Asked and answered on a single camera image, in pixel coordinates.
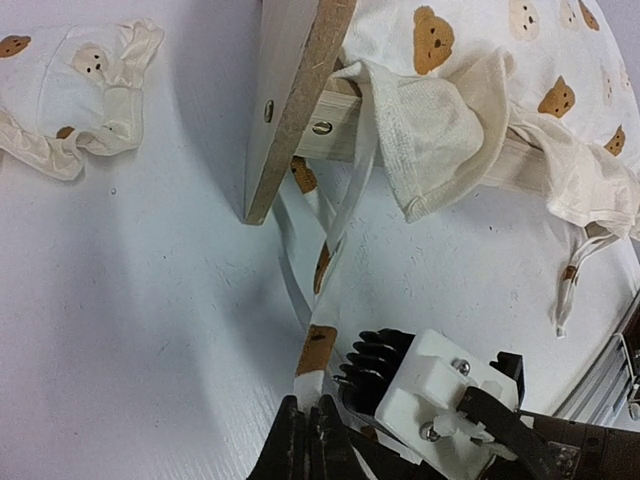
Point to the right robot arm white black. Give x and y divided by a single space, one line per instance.
548 447

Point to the bear print cushion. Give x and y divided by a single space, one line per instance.
494 195

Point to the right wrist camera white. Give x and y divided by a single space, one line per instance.
409 386

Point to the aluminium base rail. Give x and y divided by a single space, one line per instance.
611 383

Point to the small bear print pillow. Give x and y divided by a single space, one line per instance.
74 90

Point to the wooden pet bed frame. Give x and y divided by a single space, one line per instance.
310 100

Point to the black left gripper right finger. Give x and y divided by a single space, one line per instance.
334 449

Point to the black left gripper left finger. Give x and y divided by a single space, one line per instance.
283 454

